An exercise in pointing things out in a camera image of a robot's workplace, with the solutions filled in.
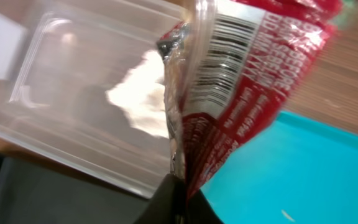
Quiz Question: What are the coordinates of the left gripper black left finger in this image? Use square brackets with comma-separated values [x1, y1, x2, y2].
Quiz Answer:
[134, 174, 186, 224]

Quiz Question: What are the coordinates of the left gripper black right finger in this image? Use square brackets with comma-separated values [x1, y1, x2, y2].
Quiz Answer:
[185, 190, 223, 224]

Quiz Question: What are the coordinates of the white tissue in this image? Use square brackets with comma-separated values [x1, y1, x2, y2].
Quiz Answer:
[105, 50, 168, 138]

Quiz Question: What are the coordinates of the red foil wrapper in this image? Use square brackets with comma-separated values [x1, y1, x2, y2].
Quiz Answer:
[157, 0, 345, 198]

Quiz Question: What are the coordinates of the teal plastic tray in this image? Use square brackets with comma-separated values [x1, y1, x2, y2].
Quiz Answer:
[202, 112, 358, 224]

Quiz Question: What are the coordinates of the clear plastic bin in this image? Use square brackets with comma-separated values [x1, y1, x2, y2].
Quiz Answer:
[0, 0, 217, 199]

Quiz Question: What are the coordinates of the black plastic bin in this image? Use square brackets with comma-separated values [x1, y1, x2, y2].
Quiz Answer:
[0, 154, 148, 224]

